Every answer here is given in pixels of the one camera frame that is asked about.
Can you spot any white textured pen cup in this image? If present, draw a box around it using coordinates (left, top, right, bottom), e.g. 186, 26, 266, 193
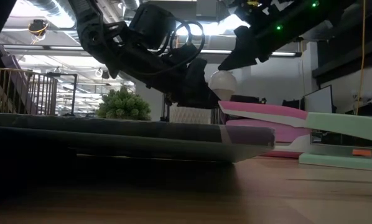
169, 106, 212, 125

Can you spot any white round lightbulb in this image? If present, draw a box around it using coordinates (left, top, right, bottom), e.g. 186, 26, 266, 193
208, 70, 238, 101

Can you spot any long ceiling light strip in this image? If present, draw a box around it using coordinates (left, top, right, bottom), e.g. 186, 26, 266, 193
0, 44, 302, 58

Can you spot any mint green stapler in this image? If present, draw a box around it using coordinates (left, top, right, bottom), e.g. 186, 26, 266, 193
299, 111, 372, 172

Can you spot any pink stapler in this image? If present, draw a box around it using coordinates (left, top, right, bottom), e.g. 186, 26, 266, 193
218, 100, 313, 159

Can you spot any thin yellow hanging cord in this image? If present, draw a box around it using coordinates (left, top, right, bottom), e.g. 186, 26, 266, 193
355, 0, 366, 116

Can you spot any computer monitor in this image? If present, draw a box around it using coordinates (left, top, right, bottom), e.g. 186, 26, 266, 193
303, 85, 333, 114

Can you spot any black background stand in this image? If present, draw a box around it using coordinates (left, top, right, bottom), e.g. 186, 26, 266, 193
47, 72, 78, 118

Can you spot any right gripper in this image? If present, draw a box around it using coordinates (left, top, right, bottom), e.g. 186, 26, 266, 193
217, 15, 302, 72

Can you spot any green artificial succulent plant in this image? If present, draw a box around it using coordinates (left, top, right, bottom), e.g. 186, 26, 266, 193
96, 86, 152, 121

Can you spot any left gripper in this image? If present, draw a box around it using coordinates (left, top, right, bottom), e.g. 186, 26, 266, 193
109, 40, 220, 109

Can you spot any black looped gripper cable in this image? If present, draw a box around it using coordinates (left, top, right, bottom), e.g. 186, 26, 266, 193
169, 20, 206, 77

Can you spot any yellow ceiling cable reel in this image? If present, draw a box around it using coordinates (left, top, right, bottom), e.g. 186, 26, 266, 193
28, 19, 49, 45

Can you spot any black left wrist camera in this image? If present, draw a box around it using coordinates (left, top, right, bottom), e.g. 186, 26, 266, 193
128, 2, 178, 50

